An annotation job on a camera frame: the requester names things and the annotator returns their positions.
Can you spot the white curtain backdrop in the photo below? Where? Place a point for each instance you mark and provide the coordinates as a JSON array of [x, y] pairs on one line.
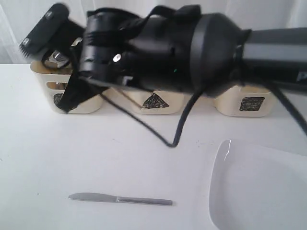
[[18, 17]]

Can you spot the cream bin with circle mark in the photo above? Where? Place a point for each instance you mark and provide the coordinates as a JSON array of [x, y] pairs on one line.
[[45, 75]]

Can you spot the white square plate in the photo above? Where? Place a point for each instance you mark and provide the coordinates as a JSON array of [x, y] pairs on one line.
[[258, 188]]

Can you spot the cream bin with square mark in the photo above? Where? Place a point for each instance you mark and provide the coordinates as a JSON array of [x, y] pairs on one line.
[[245, 101]]

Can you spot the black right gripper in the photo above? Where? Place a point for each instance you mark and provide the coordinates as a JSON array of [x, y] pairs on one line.
[[106, 58]]

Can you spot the cream bin with triangle mark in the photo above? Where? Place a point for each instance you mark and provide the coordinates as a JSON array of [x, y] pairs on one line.
[[147, 103]]

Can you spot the stainless steel bowl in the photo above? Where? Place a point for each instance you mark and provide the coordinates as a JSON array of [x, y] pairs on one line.
[[55, 60]]

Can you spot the small steel cup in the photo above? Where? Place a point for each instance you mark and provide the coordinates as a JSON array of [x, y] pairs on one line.
[[57, 85]]

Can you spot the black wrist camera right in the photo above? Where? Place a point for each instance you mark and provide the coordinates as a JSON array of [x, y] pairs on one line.
[[54, 32]]

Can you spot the steel table knife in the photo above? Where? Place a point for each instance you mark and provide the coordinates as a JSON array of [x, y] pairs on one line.
[[97, 197]]

